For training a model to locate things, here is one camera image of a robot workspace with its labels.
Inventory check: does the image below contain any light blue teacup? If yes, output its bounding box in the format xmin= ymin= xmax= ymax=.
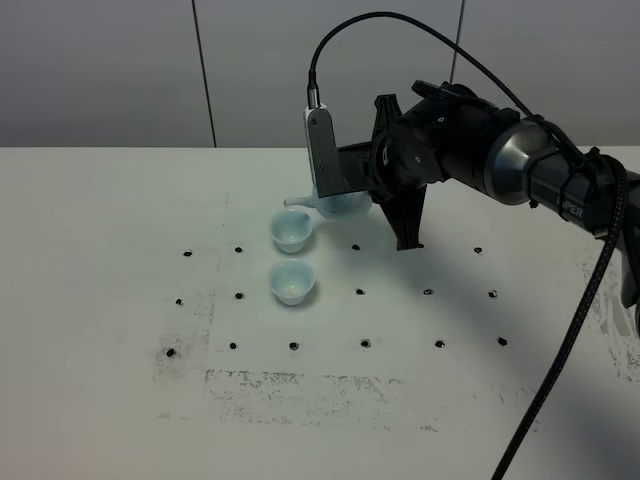
xmin=270 ymin=209 xmax=313 ymax=254
xmin=269 ymin=259 xmax=315 ymax=306

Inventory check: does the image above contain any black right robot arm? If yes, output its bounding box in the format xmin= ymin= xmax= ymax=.
xmin=366 ymin=81 xmax=616 ymax=250

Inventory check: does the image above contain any black braided camera cable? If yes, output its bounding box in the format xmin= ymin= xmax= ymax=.
xmin=306 ymin=13 xmax=629 ymax=480

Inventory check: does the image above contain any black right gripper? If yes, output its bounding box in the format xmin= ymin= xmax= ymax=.
xmin=370 ymin=80 xmax=520 ymax=251

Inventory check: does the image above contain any near light blue teacup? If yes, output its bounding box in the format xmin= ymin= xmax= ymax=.
xmin=269 ymin=259 xmax=315 ymax=306

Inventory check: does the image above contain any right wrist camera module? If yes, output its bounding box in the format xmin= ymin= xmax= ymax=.
xmin=304 ymin=107 xmax=375 ymax=198

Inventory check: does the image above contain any light blue porcelain teapot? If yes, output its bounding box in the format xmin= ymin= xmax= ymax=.
xmin=283 ymin=186 xmax=373 ymax=221

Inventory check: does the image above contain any far light blue teacup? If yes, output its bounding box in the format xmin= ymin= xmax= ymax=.
xmin=270 ymin=209 xmax=313 ymax=254

